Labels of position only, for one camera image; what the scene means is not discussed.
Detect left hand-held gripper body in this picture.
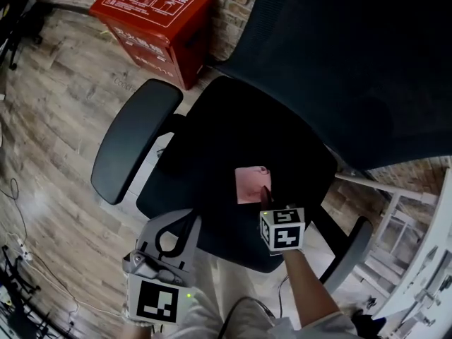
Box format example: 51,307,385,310
121,208,203,326

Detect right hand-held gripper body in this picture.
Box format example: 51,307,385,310
259,203,307,253

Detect pink cloth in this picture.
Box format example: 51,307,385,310
234,166,273,205

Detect black chair seat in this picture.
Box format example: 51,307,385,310
136,75,338,274

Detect person's right forearm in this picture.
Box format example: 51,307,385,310
281,248,342,328

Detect black chair armrest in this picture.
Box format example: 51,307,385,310
319,215,374,295
90,78,184,206

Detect black mesh chair backrest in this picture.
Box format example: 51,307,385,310
211,0,452,172

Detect black office chair base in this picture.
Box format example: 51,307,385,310
0,0,46,71

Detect person's white trousers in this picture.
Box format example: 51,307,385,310
165,251,359,339

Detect black stand legs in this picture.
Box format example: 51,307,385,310
0,244,73,339

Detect white power strip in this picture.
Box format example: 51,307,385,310
16,237,35,263

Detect white desk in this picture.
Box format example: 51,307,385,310
372,167,452,339

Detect red fire extinguisher box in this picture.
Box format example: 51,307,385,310
88,0,215,91

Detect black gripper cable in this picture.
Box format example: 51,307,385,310
218,296,277,339

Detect white floor cable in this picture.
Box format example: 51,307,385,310
0,231,125,319

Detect white metal frame bar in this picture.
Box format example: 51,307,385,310
334,173,439,205

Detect black floor cable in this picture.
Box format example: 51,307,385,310
0,177,28,242

